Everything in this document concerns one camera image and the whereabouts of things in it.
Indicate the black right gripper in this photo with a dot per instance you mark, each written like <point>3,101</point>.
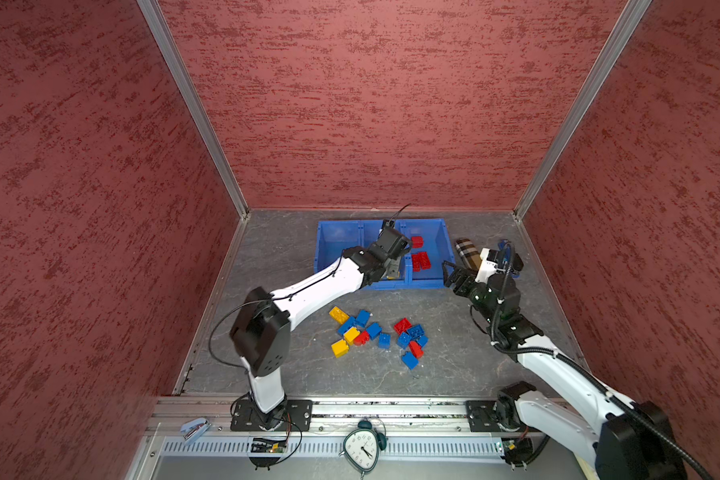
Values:
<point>468,276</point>

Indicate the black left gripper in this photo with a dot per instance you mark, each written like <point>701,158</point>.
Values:
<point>392,269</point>

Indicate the red lego brick square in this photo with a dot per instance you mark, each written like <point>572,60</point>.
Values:
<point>417,241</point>

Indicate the red lego brick long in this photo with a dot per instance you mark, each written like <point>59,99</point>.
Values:
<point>420,261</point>

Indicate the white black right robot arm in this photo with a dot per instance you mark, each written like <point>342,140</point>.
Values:
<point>615,435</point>

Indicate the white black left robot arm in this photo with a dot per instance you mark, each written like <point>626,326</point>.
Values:
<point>261,332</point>

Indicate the plaid glasses case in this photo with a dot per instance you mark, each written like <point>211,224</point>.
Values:
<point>469,253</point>

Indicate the blue middle plastic bin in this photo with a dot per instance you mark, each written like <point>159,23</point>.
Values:
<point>370,263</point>

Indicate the blue plastic bin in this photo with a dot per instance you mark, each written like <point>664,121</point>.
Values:
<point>370,263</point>
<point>333,238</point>
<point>438,245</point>

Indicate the blue right plastic bin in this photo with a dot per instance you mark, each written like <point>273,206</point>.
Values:
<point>438,245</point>

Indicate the blue stapler on table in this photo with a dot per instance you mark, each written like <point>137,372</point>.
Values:
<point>508,260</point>

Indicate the blue left plastic bin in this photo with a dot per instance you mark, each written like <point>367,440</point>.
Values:
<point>333,238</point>

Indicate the yellow lego brick far left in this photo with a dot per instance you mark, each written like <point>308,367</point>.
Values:
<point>339,315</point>

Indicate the red lego brick lower right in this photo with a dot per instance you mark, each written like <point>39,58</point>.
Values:
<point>415,349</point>

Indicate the blue lego brick bottom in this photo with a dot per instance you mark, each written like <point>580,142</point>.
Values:
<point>409,360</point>

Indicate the yellow lego brick bottom left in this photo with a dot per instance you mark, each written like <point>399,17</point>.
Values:
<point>340,348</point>

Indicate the white alarm clock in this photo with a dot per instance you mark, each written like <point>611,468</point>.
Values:
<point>362,447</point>

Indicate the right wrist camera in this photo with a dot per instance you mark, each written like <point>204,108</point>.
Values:
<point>488,266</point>

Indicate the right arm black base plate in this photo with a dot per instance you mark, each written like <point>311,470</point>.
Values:
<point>492,416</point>

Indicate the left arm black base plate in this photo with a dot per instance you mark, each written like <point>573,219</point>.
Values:
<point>289,414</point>

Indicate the blue stapler on rail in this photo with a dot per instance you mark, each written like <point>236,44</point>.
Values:
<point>194,429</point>

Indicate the aluminium front rail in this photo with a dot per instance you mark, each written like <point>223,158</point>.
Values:
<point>428,437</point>

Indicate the right aluminium corner post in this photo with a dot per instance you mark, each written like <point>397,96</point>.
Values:
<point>622,31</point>

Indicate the aluminium corner post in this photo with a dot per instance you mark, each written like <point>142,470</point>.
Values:
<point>163,37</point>
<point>622,31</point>

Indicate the left aluminium corner post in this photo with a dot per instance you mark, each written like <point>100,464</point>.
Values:
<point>163,37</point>

